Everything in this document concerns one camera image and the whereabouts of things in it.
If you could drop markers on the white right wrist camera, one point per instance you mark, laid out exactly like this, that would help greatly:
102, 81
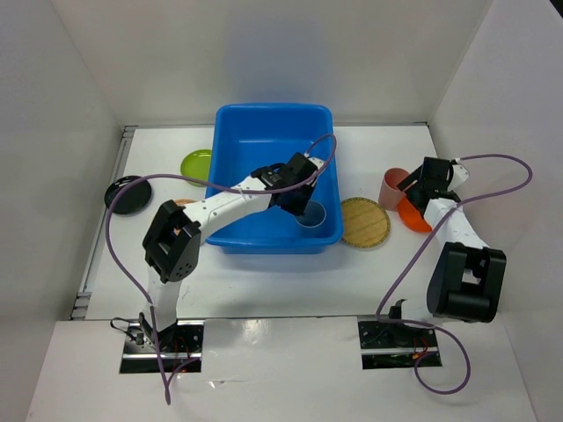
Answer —
458, 174

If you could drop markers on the light woven bamboo tray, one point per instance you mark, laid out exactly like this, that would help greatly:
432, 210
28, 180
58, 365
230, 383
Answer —
366, 224

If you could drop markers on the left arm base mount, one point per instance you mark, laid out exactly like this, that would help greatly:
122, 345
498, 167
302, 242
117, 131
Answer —
139, 356

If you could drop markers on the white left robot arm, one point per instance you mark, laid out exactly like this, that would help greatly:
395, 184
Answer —
174, 238

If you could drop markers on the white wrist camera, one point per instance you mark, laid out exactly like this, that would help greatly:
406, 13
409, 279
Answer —
319, 163
458, 174

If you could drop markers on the black round plate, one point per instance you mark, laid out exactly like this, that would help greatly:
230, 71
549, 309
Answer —
133, 201

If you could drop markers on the pink plastic cup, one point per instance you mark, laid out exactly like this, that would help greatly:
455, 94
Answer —
390, 196

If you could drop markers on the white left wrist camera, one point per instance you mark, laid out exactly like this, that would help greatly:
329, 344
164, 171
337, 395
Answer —
319, 163

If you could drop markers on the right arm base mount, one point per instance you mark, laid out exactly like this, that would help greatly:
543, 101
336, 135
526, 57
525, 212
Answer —
387, 346

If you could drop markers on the green plastic plate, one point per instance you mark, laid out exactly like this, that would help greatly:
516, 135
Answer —
196, 166

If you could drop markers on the blue plastic bin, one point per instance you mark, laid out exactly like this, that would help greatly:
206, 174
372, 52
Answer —
249, 136

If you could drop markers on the orange plastic bowl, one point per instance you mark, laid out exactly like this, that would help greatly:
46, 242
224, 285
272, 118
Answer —
411, 218

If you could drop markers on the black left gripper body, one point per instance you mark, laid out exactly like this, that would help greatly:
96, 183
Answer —
298, 202

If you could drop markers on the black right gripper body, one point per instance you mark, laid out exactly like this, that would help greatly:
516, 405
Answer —
411, 192

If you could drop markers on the orange woven bamboo tray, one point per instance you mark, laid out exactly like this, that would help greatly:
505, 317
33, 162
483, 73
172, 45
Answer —
184, 202

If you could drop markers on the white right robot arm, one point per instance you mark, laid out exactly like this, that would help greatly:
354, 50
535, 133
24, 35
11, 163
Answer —
466, 283

